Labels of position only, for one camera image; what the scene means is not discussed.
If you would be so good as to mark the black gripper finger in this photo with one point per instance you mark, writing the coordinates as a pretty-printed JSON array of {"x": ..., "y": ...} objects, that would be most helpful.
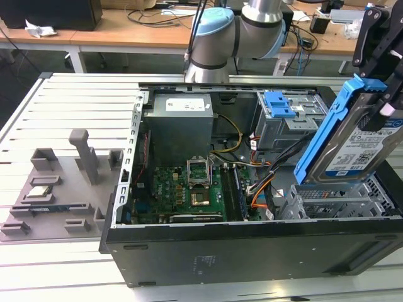
[
  {"x": 393, "y": 78},
  {"x": 365, "y": 41}
]

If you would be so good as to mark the hard disk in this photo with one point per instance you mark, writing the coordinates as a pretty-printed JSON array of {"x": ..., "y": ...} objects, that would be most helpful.
[{"x": 346, "y": 148}]

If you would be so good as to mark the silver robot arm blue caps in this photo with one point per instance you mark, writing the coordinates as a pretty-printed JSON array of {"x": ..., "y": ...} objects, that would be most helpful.
[{"x": 217, "y": 37}]

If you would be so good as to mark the silver disk bay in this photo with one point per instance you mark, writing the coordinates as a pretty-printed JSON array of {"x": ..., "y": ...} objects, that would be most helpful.
[{"x": 315, "y": 204}]

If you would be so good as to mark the clear plastic wrap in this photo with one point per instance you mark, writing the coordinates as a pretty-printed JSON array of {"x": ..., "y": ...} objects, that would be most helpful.
[{"x": 352, "y": 30}]

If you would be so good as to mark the grey flat box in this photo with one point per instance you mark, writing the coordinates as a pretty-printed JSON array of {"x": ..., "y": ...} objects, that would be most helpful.
[{"x": 346, "y": 15}]

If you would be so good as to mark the black box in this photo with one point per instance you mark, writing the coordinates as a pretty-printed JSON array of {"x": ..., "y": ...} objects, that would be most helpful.
[{"x": 290, "y": 19}]

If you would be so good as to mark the blue plastic latch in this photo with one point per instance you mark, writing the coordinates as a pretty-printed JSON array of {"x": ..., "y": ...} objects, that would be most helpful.
[{"x": 277, "y": 105}]

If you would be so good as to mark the silver optical drive cage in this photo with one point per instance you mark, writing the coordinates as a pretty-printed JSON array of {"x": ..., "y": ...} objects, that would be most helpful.
[{"x": 283, "y": 132}]

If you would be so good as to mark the dark RAM stick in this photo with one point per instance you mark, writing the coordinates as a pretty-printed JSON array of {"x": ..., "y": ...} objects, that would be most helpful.
[{"x": 239, "y": 192}]

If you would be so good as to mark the black RAM slot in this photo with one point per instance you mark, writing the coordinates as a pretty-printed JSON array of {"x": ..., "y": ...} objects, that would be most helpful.
[{"x": 226, "y": 192}]

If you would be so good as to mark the grey power supply unit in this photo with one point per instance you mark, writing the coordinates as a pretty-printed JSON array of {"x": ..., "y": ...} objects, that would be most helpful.
[{"x": 179, "y": 132}]

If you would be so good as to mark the CPU socket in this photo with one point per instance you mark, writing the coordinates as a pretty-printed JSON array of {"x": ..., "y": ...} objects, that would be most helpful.
[{"x": 200, "y": 199}]

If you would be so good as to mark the brown cardboard box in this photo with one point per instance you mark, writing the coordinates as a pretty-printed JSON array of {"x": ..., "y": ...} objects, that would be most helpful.
[{"x": 126, "y": 3}]

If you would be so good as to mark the black graphics card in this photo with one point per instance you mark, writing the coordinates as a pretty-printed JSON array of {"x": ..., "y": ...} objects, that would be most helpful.
[{"x": 195, "y": 218}]

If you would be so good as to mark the green motherboard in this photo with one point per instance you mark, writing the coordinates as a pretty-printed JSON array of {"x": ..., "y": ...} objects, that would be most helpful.
[{"x": 170, "y": 188}]

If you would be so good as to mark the black open PC case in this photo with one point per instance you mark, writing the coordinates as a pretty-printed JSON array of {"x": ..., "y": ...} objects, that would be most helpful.
[{"x": 220, "y": 258}]

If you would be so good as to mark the black computer tower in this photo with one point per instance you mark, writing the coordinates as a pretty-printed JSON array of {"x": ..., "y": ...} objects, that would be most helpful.
[{"x": 72, "y": 15}]

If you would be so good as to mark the white crumpled tissue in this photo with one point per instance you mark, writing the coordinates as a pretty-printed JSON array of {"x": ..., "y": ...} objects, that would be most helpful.
[{"x": 39, "y": 30}]

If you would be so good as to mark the grey parts rack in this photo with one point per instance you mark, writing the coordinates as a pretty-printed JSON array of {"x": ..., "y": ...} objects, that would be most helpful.
[{"x": 63, "y": 188}]

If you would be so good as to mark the RAM stick with white label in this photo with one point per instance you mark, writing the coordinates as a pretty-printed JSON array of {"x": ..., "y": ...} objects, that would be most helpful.
[{"x": 56, "y": 207}]

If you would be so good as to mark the silver CPU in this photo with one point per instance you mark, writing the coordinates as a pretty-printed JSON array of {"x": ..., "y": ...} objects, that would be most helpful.
[{"x": 39, "y": 192}]

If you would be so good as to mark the wooden desk white frame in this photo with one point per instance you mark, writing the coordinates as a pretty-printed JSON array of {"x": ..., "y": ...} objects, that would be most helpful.
[
  {"x": 19, "y": 40},
  {"x": 141, "y": 37}
]

